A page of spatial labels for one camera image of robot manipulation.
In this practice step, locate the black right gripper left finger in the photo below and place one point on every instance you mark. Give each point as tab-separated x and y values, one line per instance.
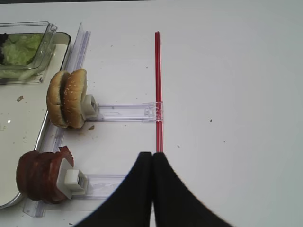
131	203

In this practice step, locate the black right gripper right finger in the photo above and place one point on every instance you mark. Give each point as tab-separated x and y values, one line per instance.
174	204

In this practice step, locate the middle meat patty slice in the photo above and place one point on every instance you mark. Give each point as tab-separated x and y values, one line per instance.
37	186

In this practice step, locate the left meat patty slice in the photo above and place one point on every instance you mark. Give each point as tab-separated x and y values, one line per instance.
22	171

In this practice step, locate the green lettuce leaves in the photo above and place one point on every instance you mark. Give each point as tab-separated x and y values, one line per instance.
18	49

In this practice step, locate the white patty pusher block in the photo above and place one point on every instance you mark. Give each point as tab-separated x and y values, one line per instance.
70	181

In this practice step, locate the right red strip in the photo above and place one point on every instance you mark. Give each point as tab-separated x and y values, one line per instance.
159	123

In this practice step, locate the white bun pusher block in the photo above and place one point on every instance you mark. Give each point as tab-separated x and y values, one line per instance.
89	107

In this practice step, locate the left sesame top bun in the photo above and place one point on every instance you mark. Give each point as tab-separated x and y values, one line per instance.
54	98

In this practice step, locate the sesame bun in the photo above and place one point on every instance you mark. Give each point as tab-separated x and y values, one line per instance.
75	91
54	98

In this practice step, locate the right sesame top bun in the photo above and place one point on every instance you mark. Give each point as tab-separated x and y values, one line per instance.
75	91

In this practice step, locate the metal baking tray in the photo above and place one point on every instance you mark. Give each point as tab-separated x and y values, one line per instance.
23	119

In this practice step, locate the clear plastic salad container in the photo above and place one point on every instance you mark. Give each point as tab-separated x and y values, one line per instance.
33	72

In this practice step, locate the right lower clear rail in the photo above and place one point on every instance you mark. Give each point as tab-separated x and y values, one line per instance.
101	186

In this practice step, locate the right upper clear rail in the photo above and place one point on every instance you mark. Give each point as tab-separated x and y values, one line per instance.
145	112

